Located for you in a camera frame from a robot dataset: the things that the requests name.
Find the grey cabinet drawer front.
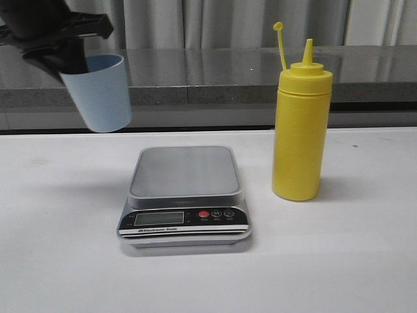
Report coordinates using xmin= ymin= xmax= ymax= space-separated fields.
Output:
xmin=328 ymin=111 xmax=416 ymax=128

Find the digital kitchen scale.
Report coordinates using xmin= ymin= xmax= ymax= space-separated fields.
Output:
xmin=117 ymin=145 xmax=252 ymax=256

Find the yellow squeeze bottle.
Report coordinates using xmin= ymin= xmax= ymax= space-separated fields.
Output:
xmin=272 ymin=22 xmax=333 ymax=201

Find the light blue plastic cup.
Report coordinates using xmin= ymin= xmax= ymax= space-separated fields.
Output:
xmin=60 ymin=54 xmax=132 ymax=133

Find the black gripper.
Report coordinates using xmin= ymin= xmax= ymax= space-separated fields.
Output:
xmin=1 ymin=1 xmax=113 ymax=74

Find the grey stone counter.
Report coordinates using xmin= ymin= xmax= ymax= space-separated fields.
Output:
xmin=1 ymin=46 xmax=416 ymax=111

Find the grey curtain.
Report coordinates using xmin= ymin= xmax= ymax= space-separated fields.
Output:
xmin=68 ymin=1 xmax=416 ymax=50

